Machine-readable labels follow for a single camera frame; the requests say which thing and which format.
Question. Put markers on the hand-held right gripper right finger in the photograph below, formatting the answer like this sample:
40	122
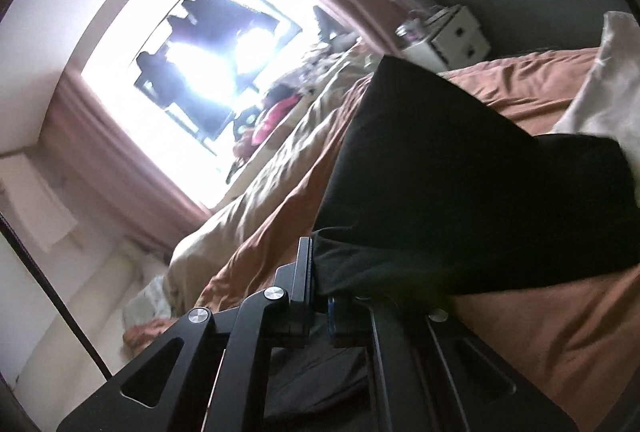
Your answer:
350	322

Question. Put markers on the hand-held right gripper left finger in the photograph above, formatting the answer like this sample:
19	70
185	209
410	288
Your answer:
302	282

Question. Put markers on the black garment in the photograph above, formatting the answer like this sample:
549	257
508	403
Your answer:
450	171

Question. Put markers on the beige duvet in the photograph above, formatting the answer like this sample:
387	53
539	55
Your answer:
280	171

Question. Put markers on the white crumpled cloth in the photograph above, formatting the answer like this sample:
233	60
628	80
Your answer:
146	299

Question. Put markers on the red cloth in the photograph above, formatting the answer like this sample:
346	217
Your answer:
270	116

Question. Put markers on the brown bed sheet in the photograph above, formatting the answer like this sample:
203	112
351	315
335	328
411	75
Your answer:
550	337

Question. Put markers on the pile of clutter on windowsill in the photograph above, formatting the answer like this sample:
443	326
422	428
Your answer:
310	71

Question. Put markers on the dark hanging garment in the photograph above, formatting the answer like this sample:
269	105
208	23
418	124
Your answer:
220	16
155	81

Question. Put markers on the small white container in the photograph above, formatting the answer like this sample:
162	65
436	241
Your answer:
411	34

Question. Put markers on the white nightstand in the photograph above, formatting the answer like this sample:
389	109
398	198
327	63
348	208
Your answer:
460	36

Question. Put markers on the bright window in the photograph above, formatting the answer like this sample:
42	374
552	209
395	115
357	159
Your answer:
150	1

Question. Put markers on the white pillow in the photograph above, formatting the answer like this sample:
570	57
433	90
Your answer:
610	81

